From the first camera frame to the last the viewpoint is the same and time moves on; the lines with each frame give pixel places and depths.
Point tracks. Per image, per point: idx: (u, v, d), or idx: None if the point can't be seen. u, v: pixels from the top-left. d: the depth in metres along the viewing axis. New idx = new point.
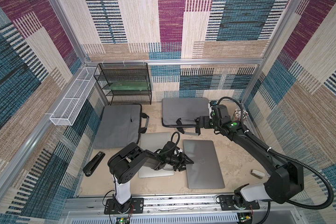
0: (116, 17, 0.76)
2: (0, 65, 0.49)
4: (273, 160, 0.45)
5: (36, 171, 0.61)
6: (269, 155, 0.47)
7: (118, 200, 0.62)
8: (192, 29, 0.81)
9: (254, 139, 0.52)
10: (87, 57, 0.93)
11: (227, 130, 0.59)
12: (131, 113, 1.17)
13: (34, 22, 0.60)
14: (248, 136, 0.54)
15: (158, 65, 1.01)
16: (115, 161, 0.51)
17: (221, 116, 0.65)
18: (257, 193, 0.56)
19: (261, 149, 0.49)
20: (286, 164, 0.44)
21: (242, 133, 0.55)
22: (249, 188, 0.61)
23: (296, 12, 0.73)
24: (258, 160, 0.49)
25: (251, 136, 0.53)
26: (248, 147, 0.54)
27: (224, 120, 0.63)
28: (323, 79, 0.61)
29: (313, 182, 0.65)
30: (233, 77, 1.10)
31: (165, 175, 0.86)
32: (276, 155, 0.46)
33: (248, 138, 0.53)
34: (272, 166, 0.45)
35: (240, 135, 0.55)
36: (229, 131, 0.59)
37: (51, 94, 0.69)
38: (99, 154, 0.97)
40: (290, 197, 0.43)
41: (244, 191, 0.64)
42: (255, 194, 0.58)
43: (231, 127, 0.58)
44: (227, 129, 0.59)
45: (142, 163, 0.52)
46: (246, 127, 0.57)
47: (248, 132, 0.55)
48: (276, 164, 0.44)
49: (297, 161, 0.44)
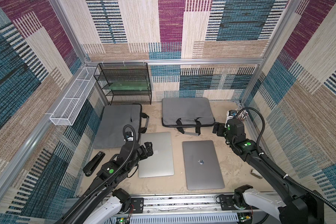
0: (116, 17, 0.76)
2: (0, 65, 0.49)
4: (290, 188, 0.43)
5: (36, 171, 0.61)
6: (284, 183, 0.44)
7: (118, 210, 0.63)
8: (192, 29, 0.81)
9: (269, 163, 0.50)
10: (87, 57, 0.93)
11: (240, 150, 0.57)
12: (131, 113, 1.17)
13: (34, 22, 0.60)
14: (263, 160, 0.51)
15: (158, 65, 1.01)
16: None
17: (235, 132, 0.62)
18: (262, 206, 0.55)
19: (277, 175, 0.47)
20: (304, 195, 0.41)
21: (256, 155, 0.53)
22: (257, 198, 0.58)
23: (296, 12, 0.73)
24: (271, 185, 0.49)
25: (266, 160, 0.51)
26: (262, 171, 0.51)
27: (238, 138, 0.61)
28: (323, 79, 0.61)
29: (313, 182, 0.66)
30: (233, 77, 1.10)
31: (165, 175, 0.87)
32: (293, 183, 0.44)
33: (263, 162, 0.51)
34: (289, 196, 0.42)
35: (254, 157, 0.53)
36: (242, 151, 0.57)
37: (51, 94, 0.69)
38: (99, 154, 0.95)
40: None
41: (248, 195, 0.63)
42: (260, 205, 0.57)
43: (244, 146, 0.57)
44: (240, 149, 0.58)
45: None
46: (260, 150, 0.55)
47: (262, 155, 0.53)
48: (292, 195, 0.41)
49: (317, 194, 0.41)
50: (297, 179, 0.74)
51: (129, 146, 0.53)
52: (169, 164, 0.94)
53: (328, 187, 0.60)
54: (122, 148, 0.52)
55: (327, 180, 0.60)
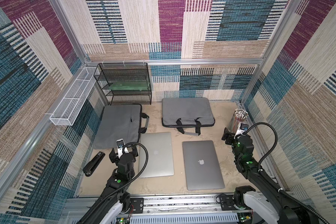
0: (116, 17, 0.76)
2: (0, 65, 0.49)
4: (283, 200, 0.45)
5: (36, 172, 0.61)
6: (279, 195, 0.47)
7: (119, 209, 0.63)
8: (192, 29, 0.81)
9: (267, 178, 0.54)
10: (87, 57, 0.93)
11: (242, 168, 0.62)
12: (131, 113, 1.17)
13: (34, 22, 0.60)
14: (260, 175, 0.56)
15: (158, 65, 1.01)
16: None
17: (247, 153, 0.63)
18: (262, 212, 0.55)
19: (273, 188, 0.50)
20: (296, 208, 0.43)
21: (255, 171, 0.57)
22: (257, 204, 0.57)
23: (296, 12, 0.73)
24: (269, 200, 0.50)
25: (264, 176, 0.55)
26: (260, 185, 0.54)
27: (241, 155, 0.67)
28: (323, 79, 0.61)
29: (313, 182, 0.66)
30: (233, 77, 1.10)
31: (165, 175, 0.87)
32: (286, 196, 0.47)
33: (261, 177, 0.55)
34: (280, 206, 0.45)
35: (254, 172, 0.57)
36: (243, 169, 0.62)
37: (51, 94, 0.69)
38: (99, 154, 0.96)
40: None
41: (248, 198, 0.63)
42: (260, 211, 0.56)
43: (246, 164, 0.62)
44: (242, 166, 0.62)
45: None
46: (260, 167, 0.59)
47: (261, 171, 0.57)
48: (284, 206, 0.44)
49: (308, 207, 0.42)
50: (297, 179, 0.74)
51: (125, 160, 0.61)
52: (169, 164, 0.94)
53: (328, 187, 0.60)
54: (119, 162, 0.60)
55: (327, 181, 0.61)
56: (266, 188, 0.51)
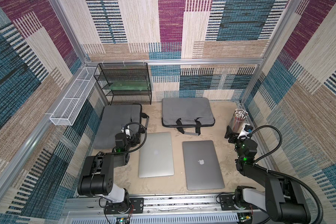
0: (116, 17, 0.76)
2: (0, 65, 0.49)
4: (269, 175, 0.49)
5: (36, 171, 0.61)
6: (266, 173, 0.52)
7: (118, 198, 0.61)
8: (192, 29, 0.81)
9: (260, 167, 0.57)
10: (87, 57, 0.93)
11: (241, 166, 0.68)
12: (131, 113, 1.17)
13: (34, 22, 0.60)
14: (254, 167, 0.61)
15: (158, 65, 1.01)
16: (85, 182, 0.45)
17: (249, 156, 0.68)
18: (259, 202, 0.54)
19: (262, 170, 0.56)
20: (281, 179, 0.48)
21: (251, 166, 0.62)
22: (254, 194, 0.59)
23: (296, 12, 0.73)
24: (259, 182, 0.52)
25: (257, 166, 0.61)
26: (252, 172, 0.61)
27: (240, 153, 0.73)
28: (322, 79, 0.61)
29: (313, 182, 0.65)
30: (233, 77, 1.10)
31: (165, 175, 0.87)
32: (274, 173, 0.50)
33: (254, 166, 0.61)
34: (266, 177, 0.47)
35: (248, 166, 0.64)
36: (241, 168, 0.68)
37: (51, 94, 0.69)
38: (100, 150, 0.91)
40: (287, 219, 0.41)
41: (246, 192, 0.64)
42: (256, 201, 0.57)
43: (243, 163, 0.67)
44: (241, 164, 0.69)
45: (112, 160, 0.50)
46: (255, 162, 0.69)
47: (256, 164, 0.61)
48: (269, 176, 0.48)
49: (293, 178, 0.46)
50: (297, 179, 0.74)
51: (122, 136, 0.74)
52: (169, 164, 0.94)
53: (328, 187, 0.60)
54: (116, 138, 0.72)
55: (327, 181, 0.61)
56: (256, 171, 0.58)
